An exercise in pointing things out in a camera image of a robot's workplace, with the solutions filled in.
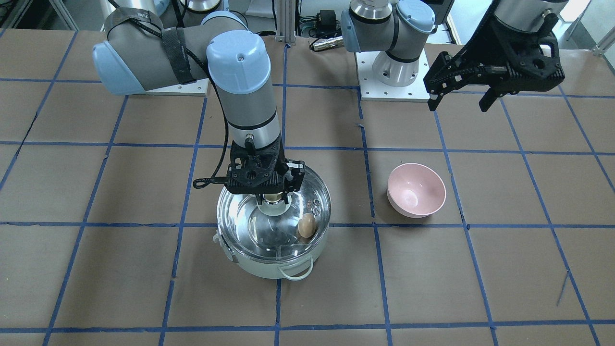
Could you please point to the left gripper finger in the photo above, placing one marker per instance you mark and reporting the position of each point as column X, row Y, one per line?
column 436, row 94
column 491, row 95

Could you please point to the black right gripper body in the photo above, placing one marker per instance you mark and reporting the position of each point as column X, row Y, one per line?
column 296, row 176

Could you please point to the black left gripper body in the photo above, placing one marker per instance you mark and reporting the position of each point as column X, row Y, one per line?
column 489, row 44

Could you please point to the glass pot lid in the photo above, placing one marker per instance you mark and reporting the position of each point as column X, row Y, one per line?
column 274, row 221

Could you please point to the brown egg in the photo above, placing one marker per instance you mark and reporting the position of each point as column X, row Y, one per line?
column 307, row 226

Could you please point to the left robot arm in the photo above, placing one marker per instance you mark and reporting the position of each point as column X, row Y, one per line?
column 401, row 29

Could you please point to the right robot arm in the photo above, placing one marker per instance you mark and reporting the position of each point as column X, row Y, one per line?
column 139, row 54

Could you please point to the light green steel pot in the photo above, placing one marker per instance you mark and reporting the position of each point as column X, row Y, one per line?
column 274, row 264

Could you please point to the pink bowl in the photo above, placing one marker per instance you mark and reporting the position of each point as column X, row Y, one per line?
column 415, row 190

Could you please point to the black adapter behind post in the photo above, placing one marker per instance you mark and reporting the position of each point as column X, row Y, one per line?
column 326, row 19

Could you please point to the aluminium frame post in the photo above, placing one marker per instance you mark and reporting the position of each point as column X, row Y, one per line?
column 285, row 16

